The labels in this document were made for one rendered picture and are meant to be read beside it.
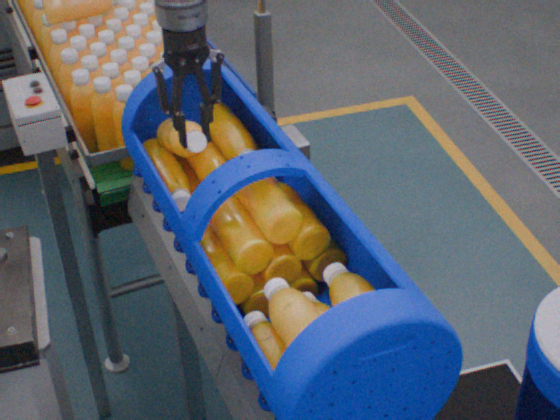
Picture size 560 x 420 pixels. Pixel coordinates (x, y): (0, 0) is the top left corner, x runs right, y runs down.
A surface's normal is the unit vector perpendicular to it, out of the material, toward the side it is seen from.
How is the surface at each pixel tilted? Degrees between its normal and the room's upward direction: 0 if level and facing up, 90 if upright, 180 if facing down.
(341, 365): 90
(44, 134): 90
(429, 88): 0
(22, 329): 5
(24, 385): 90
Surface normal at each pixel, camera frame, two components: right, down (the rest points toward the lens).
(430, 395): 0.40, 0.54
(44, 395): 0.88, 0.26
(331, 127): -0.03, -0.80
